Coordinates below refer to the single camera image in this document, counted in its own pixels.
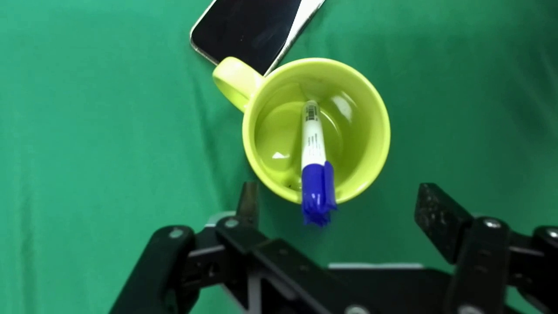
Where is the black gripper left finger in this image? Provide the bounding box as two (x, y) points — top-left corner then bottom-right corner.
(107, 182), (327, 314)

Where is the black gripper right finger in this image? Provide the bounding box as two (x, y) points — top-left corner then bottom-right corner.
(412, 182), (558, 314)

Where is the blue capped white marker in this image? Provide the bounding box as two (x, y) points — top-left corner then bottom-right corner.
(297, 100), (339, 229)

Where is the yellow mug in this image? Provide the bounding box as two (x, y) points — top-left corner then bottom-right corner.
(210, 57), (392, 207)

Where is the green cloth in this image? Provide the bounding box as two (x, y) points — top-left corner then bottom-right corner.
(0, 0), (558, 314)

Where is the black smartphone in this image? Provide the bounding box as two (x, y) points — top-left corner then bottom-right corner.
(188, 0), (327, 77)

